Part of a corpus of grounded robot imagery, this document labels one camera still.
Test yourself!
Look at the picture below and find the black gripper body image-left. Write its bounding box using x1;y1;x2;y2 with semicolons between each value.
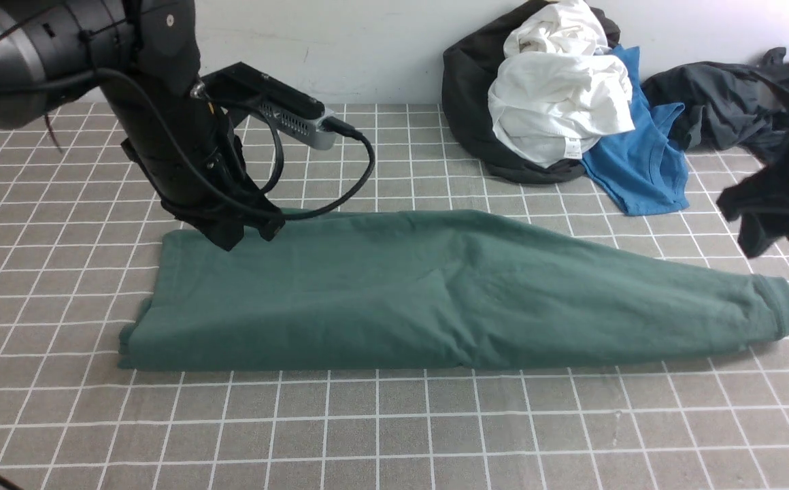
162;184;285;251

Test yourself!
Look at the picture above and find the green long-sleeved shirt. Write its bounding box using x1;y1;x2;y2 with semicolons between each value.
120;209;789;372

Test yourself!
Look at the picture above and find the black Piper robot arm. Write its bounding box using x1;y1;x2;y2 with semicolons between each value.
0;1;789;257

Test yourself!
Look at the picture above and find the dark grey crumpled shirt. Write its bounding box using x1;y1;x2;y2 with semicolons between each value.
642;47;789;163

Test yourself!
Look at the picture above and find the blue t-shirt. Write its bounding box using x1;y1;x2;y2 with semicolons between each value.
582;46;690;216

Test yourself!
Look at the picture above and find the white crumpled shirt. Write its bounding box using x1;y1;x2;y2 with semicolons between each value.
488;1;635;167

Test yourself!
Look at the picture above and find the grey checked tablecloth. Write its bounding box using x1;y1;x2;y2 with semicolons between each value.
0;103;789;489

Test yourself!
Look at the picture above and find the black garment in pile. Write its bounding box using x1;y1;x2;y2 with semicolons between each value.
441;1;620;185

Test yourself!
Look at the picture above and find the silver wrist camera image-left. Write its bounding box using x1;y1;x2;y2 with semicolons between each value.
190;62;363;151

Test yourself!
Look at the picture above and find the black camera cable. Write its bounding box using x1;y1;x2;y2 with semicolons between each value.
0;68;375;222

